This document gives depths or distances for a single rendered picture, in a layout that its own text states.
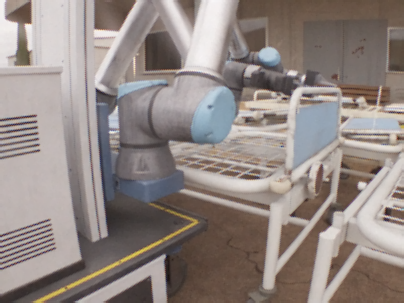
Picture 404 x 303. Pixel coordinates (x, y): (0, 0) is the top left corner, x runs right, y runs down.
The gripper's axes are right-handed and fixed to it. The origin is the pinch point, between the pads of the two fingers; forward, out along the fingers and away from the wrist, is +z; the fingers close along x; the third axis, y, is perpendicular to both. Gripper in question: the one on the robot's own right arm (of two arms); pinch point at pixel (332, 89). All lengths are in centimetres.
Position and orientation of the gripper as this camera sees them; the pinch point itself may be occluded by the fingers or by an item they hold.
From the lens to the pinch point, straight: 144.6
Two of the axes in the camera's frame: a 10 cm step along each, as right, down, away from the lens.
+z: 7.9, 3.0, -5.3
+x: 1.4, -9.4, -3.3
